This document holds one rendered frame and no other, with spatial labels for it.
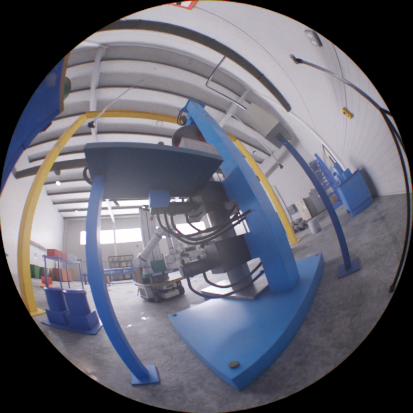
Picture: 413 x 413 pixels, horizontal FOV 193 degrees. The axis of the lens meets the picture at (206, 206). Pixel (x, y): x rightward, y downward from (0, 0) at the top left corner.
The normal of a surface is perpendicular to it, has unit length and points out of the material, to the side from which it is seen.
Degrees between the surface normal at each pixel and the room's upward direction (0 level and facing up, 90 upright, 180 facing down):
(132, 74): 173
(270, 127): 90
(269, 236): 90
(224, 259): 90
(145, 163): 180
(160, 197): 90
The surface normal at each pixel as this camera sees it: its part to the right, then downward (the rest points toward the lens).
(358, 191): -0.84, 0.04
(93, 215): 0.46, -0.49
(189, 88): 0.24, 0.92
